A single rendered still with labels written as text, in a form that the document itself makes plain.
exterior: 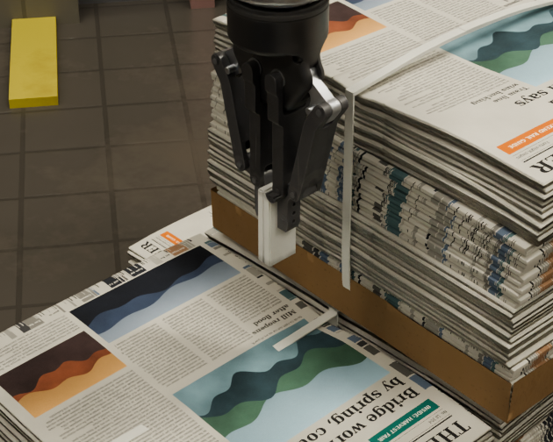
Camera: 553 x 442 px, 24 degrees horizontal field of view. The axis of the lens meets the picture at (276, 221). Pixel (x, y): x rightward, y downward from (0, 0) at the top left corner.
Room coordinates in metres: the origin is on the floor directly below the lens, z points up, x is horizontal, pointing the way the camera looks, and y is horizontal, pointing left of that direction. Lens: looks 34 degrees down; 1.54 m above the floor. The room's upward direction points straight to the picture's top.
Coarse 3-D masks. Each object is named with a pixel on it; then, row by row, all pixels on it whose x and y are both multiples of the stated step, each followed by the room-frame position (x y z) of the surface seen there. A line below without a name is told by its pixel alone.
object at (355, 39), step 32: (352, 0) 1.07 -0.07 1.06; (384, 0) 1.07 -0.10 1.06; (416, 0) 1.07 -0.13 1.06; (448, 0) 1.07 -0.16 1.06; (480, 0) 1.07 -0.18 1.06; (512, 0) 1.07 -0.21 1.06; (224, 32) 1.03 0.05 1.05; (352, 32) 1.00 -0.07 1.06; (384, 32) 1.00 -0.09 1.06; (416, 32) 1.01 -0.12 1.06; (352, 64) 0.95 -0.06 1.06; (224, 128) 1.03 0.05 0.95; (224, 160) 1.02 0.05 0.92; (224, 192) 1.03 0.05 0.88; (320, 192) 0.93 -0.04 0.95; (320, 224) 0.92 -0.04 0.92; (320, 256) 0.93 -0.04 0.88
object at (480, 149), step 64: (512, 64) 0.95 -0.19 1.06; (448, 128) 0.83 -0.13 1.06; (512, 128) 0.83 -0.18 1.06; (384, 192) 0.87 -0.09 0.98; (448, 192) 0.83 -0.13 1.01; (512, 192) 0.78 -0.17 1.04; (384, 256) 0.86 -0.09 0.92; (448, 256) 0.81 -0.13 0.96; (512, 256) 0.77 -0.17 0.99; (448, 320) 0.81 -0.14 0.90; (512, 320) 0.76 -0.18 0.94; (512, 384) 0.76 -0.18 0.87
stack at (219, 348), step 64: (192, 256) 1.00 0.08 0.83; (256, 256) 1.00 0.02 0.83; (64, 320) 0.90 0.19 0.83; (128, 320) 0.90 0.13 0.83; (192, 320) 0.90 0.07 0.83; (256, 320) 0.90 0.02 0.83; (320, 320) 0.90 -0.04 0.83; (0, 384) 0.81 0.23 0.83; (64, 384) 0.81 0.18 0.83; (128, 384) 0.81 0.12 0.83; (192, 384) 0.81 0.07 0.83; (256, 384) 0.81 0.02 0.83; (320, 384) 0.81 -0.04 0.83; (384, 384) 0.81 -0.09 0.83; (448, 384) 0.82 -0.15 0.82
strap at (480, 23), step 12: (540, 0) 1.05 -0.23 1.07; (552, 0) 1.06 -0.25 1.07; (504, 12) 1.02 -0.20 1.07; (516, 12) 1.02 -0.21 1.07; (468, 24) 0.99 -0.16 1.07; (480, 24) 0.99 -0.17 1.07; (444, 36) 0.97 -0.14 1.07; (456, 36) 0.97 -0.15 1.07; (420, 48) 0.95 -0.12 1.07; (432, 48) 0.95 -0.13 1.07; (396, 60) 0.93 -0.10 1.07; (408, 60) 0.93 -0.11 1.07; (384, 72) 0.92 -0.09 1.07; (360, 84) 0.90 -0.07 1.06; (372, 84) 0.91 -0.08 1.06
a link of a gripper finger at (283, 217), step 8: (288, 184) 0.84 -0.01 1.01; (312, 192) 0.84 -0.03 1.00; (280, 200) 0.85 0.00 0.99; (288, 200) 0.84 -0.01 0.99; (280, 208) 0.85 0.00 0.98; (288, 208) 0.84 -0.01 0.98; (296, 208) 0.85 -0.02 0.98; (280, 216) 0.85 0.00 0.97; (288, 216) 0.84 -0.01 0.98; (296, 216) 0.85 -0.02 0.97; (280, 224) 0.85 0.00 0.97; (288, 224) 0.84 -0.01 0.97; (296, 224) 0.85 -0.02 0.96
